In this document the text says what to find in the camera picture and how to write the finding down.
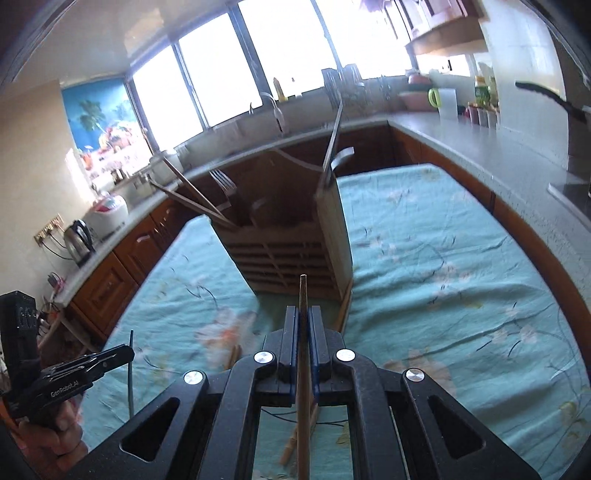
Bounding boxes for metal spoon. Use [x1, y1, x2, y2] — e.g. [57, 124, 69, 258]
[329, 147, 355, 178]

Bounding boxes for black wok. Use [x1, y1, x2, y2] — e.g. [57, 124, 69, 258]
[515, 80, 591, 126]

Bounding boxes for printed roller blind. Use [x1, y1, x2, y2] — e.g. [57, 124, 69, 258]
[60, 78, 140, 154]

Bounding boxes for knife rack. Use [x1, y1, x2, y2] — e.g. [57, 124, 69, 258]
[321, 65, 371, 110]

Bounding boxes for wooden utensil holder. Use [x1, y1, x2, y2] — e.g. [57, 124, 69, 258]
[210, 147, 355, 303]

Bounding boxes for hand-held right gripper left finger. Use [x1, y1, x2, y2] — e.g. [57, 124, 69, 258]
[81, 306, 302, 480]

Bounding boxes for kitchen window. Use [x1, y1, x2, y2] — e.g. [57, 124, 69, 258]
[124, 0, 417, 140]

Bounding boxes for wooden wall cabinets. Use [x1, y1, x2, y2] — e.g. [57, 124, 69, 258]
[360, 0, 491, 57]

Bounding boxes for green drink bottle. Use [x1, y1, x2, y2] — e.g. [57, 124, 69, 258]
[473, 73, 498, 110]

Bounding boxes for gas stove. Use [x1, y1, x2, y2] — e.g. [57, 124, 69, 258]
[547, 179, 591, 209]

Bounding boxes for teal floral tablecloth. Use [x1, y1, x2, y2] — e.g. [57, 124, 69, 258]
[78, 162, 585, 480]

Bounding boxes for steel electric kettle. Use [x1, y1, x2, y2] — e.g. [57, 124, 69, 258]
[63, 219, 97, 268]

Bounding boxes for metal fork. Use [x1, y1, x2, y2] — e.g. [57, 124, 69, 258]
[209, 169, 239, 210]

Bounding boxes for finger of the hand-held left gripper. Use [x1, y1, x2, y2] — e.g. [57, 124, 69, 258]
[45, 345, 136, 385]

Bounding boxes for white spice jar set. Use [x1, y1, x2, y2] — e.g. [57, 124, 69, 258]
[464, 103, 502, 129]

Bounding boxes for white pink rice cooker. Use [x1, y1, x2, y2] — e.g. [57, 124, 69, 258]
[85, 194, 129, 241]

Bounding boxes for sink faucet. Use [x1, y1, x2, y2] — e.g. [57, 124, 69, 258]
[249, 91, 287, 136]

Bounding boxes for pink basin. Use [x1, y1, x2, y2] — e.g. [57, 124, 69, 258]
[397, 89, 435, 112]

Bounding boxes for thin metal chopstick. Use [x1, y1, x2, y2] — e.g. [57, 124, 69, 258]
[129, 329, 136, 412]

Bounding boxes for wooden base cabinets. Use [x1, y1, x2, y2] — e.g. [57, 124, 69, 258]
[68, 117, 591, 340]

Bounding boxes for white pitcher green handle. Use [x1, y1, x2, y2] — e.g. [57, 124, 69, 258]
[427, 86, 459, 122]

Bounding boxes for wall power socket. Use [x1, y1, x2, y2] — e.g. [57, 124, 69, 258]
[33, 213, 65, 243]

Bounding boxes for person's left hand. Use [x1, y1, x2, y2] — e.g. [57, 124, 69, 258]
[14, 399, 89, 480]

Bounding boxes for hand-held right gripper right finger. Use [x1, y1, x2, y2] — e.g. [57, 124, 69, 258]
[309, 306, 542, 480]

